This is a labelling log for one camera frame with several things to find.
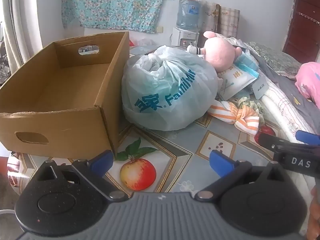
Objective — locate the beige curtain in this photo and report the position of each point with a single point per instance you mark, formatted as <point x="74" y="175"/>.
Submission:
<point x="22" y="17"/>

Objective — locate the brown cardboard box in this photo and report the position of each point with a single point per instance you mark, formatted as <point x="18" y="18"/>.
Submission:
<point x="62" y="87"/>

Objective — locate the brown wooden door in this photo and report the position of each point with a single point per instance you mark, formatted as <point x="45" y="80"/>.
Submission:
<point x="305" y="27"/>

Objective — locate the grey card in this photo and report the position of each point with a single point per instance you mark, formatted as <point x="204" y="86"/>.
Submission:
<point x="260" y="87"/>

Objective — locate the pink plush toy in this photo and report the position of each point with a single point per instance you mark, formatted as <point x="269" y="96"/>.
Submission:
<point x="220" y="52"/>

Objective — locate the person's right hand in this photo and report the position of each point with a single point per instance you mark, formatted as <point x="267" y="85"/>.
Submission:
<point x="314" y="212"/>

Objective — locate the blue wipes packet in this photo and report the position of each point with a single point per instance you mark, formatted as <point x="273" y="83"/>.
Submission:
<point x="246" y="62"/>

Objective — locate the checked rolled mat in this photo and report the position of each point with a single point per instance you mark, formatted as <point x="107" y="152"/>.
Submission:
<point x="230" y="22"/>

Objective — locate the green floral cloth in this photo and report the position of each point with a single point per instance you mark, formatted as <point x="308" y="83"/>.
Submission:
<point x="251" y="103"/>

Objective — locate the orange striped towel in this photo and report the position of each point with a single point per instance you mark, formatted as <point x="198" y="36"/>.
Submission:
<point x="232" y="116"/>

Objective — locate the blue water jug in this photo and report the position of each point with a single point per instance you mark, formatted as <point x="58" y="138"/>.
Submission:
<point x="188" y="15"/>

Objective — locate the white plastic bag blue print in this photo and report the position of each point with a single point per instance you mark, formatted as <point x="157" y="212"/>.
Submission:
<point x="165" y="90"/>

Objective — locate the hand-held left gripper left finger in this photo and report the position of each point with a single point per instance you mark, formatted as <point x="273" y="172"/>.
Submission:
<point x="102" y="163"/>

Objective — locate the clear white plastic bag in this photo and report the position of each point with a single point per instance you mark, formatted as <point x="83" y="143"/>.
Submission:
<point x="145" y="41"/>

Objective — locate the pink plush pillow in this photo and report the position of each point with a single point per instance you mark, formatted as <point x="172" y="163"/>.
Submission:
<point x="308" y="80"/>

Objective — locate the green patterned pillow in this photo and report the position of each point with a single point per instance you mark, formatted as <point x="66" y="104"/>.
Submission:
<point x="277" y="57"/>

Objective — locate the beige wall socket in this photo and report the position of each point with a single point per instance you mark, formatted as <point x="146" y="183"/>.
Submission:
<point x="159" y="29"/>

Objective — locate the teal floral wall cloth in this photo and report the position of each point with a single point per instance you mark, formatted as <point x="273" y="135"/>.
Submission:
<point x="112" y="2"/>

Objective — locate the white quilted mattress pad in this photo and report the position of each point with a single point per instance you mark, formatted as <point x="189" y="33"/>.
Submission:
<point x="282" y="115"/>

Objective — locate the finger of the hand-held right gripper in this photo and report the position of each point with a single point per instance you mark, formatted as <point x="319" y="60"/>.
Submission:
<point x="272" y="141"/>
<point x="308" y="137"/>

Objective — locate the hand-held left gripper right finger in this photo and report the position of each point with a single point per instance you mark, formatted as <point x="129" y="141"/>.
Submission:
<point x="220" y="164"/>

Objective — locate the white wipes packet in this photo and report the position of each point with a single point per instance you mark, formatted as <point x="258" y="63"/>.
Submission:
<point x="235" y="82"/>

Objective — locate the grey floral rolled mat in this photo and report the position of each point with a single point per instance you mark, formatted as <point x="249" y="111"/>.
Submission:
<point x="210" y="17"/>

